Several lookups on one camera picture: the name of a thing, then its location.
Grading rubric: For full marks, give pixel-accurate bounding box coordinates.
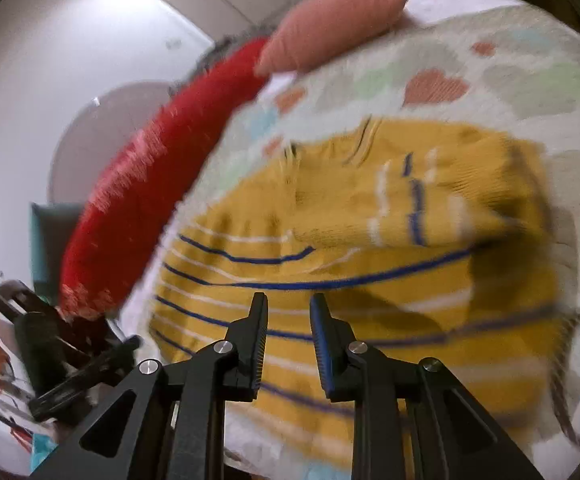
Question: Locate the white rounded headboard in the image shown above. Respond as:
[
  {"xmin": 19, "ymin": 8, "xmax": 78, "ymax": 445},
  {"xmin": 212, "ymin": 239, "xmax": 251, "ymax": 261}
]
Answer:
[{"xmin": 47, "ymin": 81, "xmax": 175, "ymax": 206}]

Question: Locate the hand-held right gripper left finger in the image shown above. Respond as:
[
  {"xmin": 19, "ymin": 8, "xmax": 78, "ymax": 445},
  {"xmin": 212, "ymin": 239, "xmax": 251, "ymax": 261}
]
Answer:
[{"xmin": 30, "ymin": 291, "xmax": 271, "ymax": 480}]

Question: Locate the yellow striped sweater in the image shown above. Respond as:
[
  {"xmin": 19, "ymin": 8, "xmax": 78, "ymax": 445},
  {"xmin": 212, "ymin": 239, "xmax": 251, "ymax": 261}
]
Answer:
[{"xmin": 147, "ymin": 117, "xmax": 576, "ymax": 476}]

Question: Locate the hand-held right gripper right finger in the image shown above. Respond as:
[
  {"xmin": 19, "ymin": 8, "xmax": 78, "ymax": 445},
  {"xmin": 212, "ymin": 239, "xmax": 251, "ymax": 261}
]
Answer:
[{"xmin": 309, "ymin": 292, "xmax": 546, "ymax": 480}]

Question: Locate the pink pillow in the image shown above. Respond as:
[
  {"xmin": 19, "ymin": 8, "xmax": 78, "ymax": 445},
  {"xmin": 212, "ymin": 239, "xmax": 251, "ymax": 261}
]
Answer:
[{"xmin": 255, "ymin": 0, "xmax": 408, "ymax": 77}]

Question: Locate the teal chair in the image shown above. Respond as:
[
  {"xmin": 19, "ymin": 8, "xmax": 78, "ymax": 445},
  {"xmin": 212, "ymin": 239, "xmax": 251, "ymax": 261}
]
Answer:
[{"xmin": 30, "ymin": 201, "xmax": 85, "ymax": 301}]

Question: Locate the heart-printed blanket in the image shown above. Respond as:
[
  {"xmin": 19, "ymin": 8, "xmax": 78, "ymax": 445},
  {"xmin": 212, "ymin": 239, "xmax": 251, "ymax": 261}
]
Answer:
[{"xmin": 120, "ymin": 2, "xmax": 580, "ymax": 476}]

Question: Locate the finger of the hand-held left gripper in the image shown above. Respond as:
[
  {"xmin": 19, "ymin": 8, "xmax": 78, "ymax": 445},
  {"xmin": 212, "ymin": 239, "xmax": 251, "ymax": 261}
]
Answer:
[{"xmin": 30, "ymin": 336, "xmax": 143, "ymax": 422}]

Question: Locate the red floral quilt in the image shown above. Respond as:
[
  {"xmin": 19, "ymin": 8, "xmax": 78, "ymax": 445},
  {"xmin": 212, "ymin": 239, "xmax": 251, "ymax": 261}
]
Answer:
[{"xmin": 58, "ymin": 35, "xmax": 275, "ymax": 318}]

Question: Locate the white bed sheet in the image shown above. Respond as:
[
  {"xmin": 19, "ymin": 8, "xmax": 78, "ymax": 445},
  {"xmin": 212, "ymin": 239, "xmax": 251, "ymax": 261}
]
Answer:
[{"xmin": 400, "ymin": 0, "xmax": 521, "ymax": 26}]

